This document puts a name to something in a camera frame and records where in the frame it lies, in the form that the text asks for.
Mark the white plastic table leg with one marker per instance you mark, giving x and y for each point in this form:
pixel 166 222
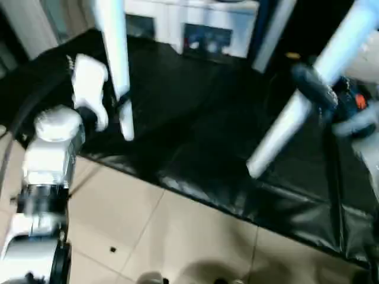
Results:
pixel 118 44
pixel 278 133
pixel 272 35

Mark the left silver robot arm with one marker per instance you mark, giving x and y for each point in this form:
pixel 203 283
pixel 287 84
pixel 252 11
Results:
pixel 50 162

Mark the small brown label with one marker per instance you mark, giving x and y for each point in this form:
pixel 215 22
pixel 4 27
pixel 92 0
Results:
pixel 291 55

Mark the black mat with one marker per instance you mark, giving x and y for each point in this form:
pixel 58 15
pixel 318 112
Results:
pixel 207 118

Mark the white cabinet with glass doors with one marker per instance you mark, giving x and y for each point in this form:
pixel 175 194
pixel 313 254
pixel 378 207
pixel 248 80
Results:
pixel 165 17

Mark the beige curtain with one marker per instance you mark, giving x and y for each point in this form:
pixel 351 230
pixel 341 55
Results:
pixel 38 23

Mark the small black floor piece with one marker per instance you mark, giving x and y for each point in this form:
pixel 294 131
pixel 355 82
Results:
pixel 112 249

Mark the dark olive round object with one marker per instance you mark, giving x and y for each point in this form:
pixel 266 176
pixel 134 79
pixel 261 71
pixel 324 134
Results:
pixel 151 278

